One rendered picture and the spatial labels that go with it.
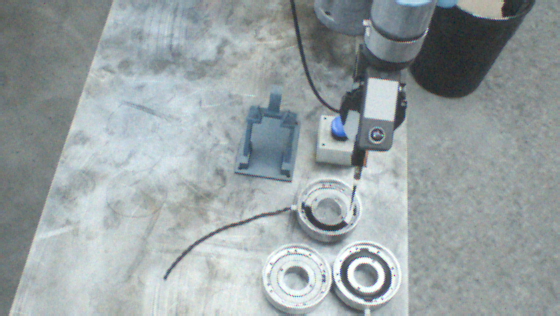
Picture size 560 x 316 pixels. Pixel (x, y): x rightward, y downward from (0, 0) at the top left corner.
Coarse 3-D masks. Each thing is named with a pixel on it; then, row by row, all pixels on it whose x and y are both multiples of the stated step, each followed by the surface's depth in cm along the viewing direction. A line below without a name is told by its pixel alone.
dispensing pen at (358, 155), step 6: (354, 144) 102; (354, 150) 100; (360, 150) 99; (366, 150) 99; (354, 156) 99; (360, 156) 99; (354, 162) 100; (360, 162) 100; (360, 168) 102; (354, 174) 102; (360, 174) 102; (354, 180) 103; (354, 186) 103; (354, 192) 104
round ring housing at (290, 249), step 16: (272, 256) 99; (320, 256) 100; (288, 272) 101; (304, 272) 100; (272, 288) 97; (288, 288) 97; (304, 288) 98; (320, 288) 100; (272, 304) 97; (288, 304) 95; (304, 304) 97
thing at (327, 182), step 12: (324, 180) 107; (336, 180) 107; (312, 192) 107; (348, 192) 107; (300, 204) 105; (312, 204) 105; (324, 204) 108; (336, 204) 107; (360, 204) 105; (300, 216) 103; (360, 216) 104; (312, 228) 102; (348, 228) 103; (324, 240) 103; (336, 240) 103
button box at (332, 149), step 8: (320, 120) 113; (328, 120) 113; (320, 128) 112; (328, 128) 112; (320, 136) 111; (328, 136) 111; (336, 136) 111; (320, 144) 110; (328, 144) 110; (336, 144) 110; (344, 144) 110; (352, 144) 110; (320, 152) 111; (328, 152) 111; (336, 152) 110; (344, 152) 110; (320, 160) 113; (328, 160) 113; (336, 160) 112; (344, 160) 112
